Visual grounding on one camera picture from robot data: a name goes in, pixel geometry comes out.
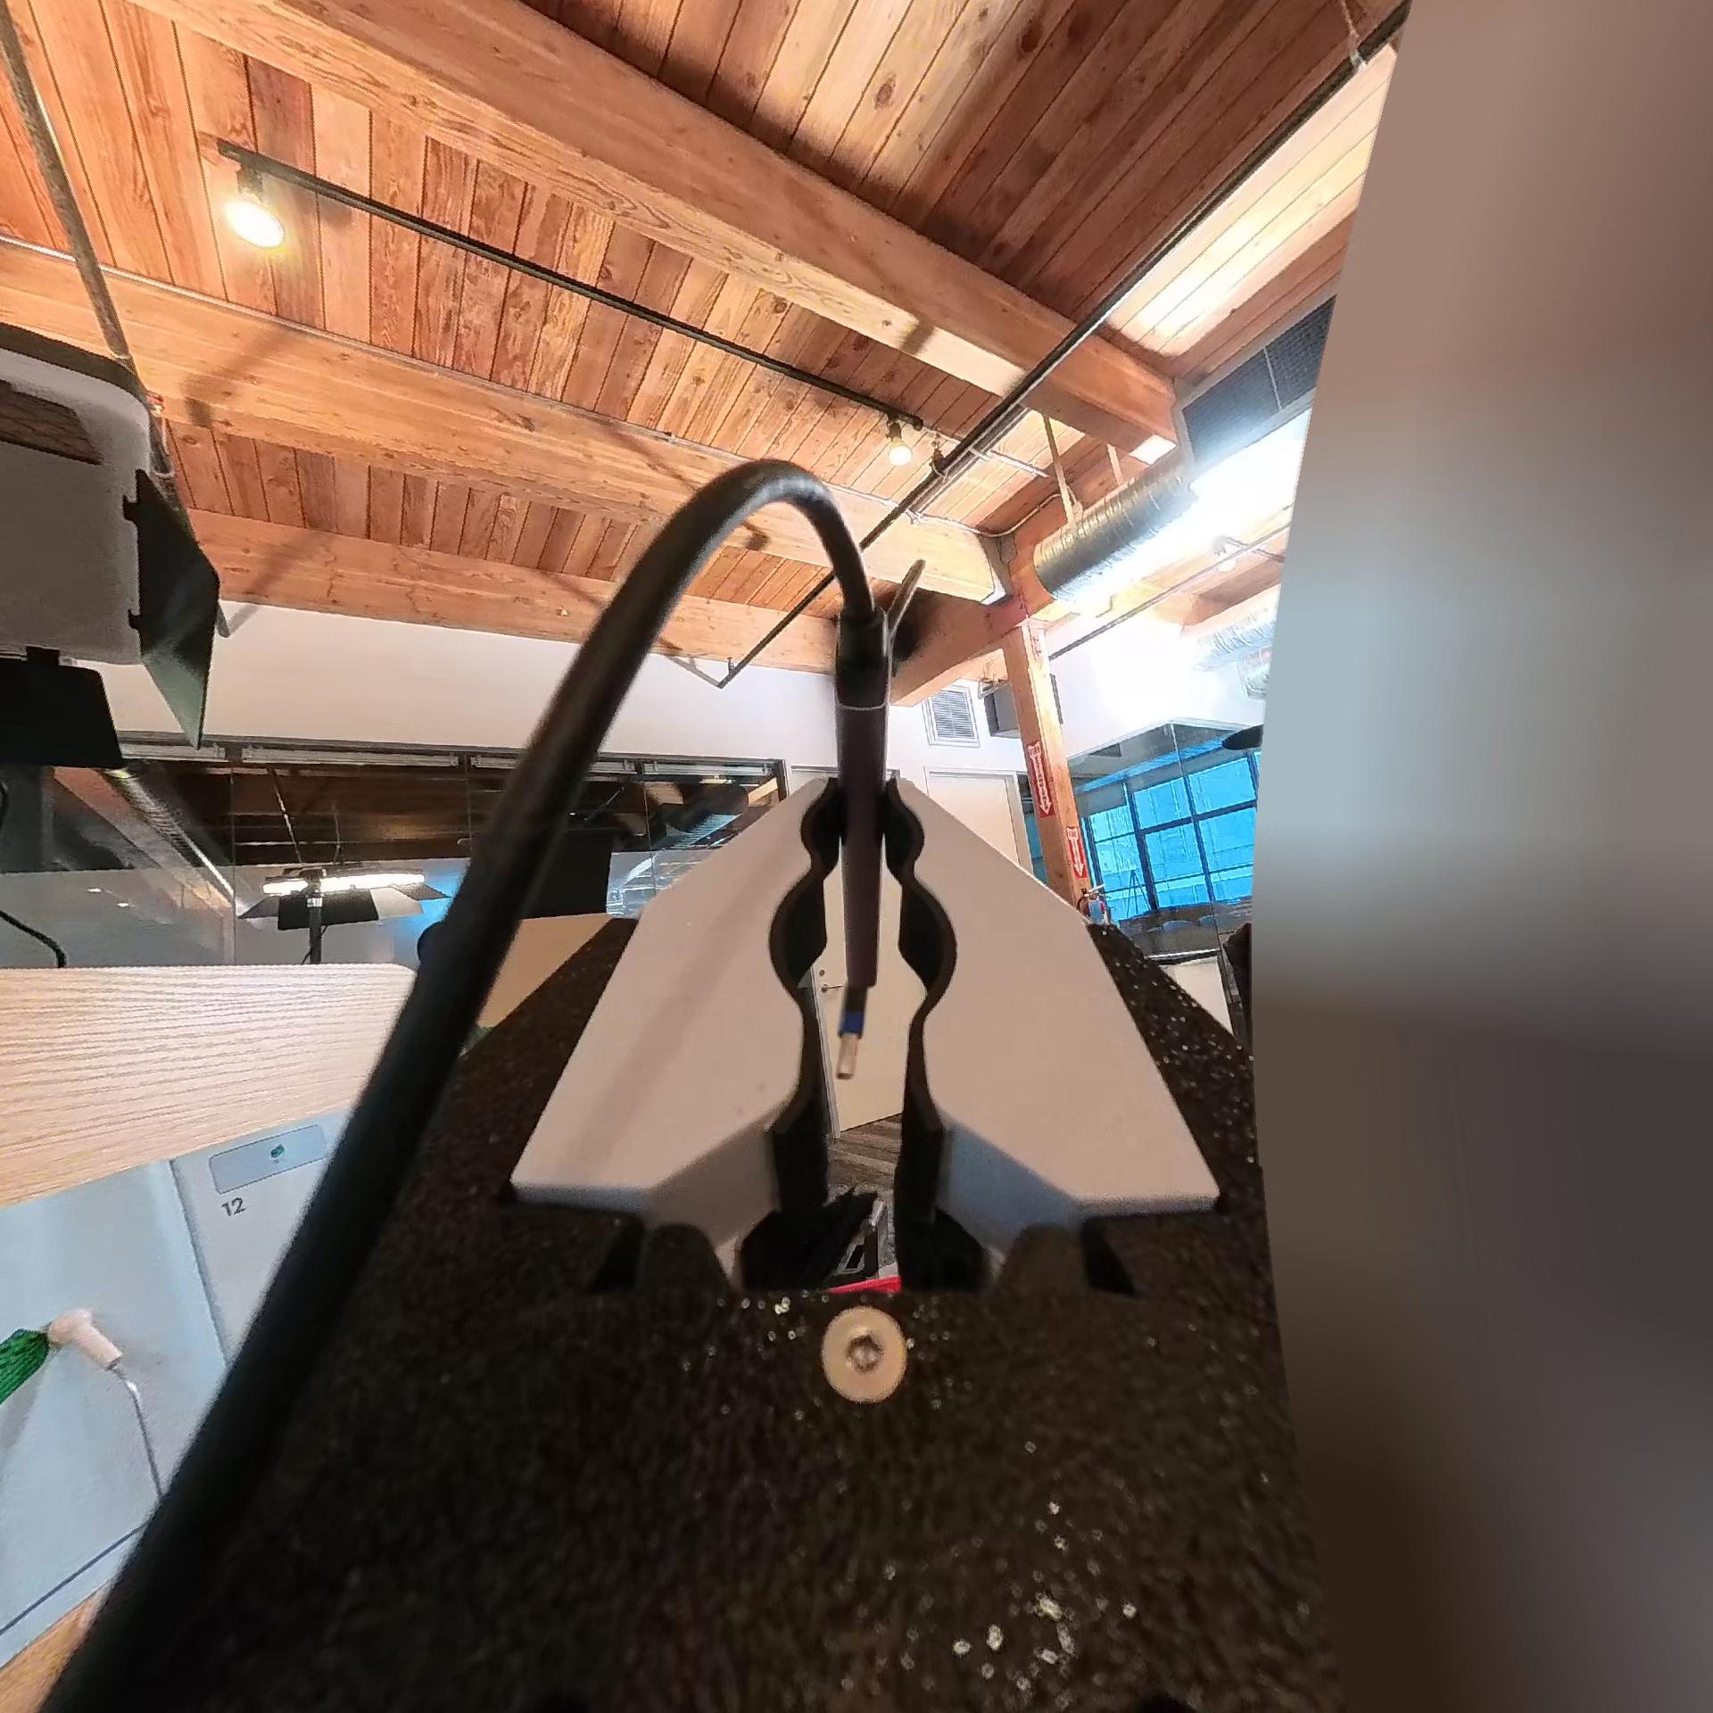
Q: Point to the light grey labelled cabinet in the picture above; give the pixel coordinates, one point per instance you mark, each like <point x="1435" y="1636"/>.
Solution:
<point x="120" y="1272"/>

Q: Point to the silver ventilation duct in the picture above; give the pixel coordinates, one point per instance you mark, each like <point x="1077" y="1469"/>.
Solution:
<point x="1110" y="535"/>

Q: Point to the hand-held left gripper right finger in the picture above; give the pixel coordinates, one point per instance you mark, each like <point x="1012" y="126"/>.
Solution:
<point x="1057" y="1057"/>

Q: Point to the softbox lamp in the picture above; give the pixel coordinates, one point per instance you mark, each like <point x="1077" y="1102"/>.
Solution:
<point x="335" y="890"/>

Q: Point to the ceiling spot lamp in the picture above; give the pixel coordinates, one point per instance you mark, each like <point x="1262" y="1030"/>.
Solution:
<point x="896" y="449"/>
<point x="254" y="214"/>

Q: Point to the red sign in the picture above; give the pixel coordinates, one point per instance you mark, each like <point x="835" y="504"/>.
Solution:
<point x="1034" y="776"/>

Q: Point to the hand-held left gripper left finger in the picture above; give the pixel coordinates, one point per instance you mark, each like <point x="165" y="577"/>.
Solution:
<point x="669" y="1043"/>

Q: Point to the black ceiling pipe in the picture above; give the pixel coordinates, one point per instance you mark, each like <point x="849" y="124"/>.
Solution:
<point x="1138" y="268"/>

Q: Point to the large window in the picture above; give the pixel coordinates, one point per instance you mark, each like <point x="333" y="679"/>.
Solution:
<point x="1177" y="829"/>

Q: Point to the green tag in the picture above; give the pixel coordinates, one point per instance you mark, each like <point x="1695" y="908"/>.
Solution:
<point x="18" y="1362"/>

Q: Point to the white door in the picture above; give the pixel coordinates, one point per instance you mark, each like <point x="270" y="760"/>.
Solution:
<point x="975" y="815"/>

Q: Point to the wooden post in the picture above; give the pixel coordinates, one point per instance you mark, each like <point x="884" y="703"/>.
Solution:
<point x="1042" y="695"/>

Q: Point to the studio light panel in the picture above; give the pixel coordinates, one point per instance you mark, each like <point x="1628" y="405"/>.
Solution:
<point x="73" y="535"/>

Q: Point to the black ceiling track rail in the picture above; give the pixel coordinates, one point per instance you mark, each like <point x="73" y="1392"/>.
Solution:
<point x="561" y="274"/>

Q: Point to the dark ceiling vent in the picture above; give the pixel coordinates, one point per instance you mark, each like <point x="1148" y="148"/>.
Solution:
<point x="1258" y="388"/>

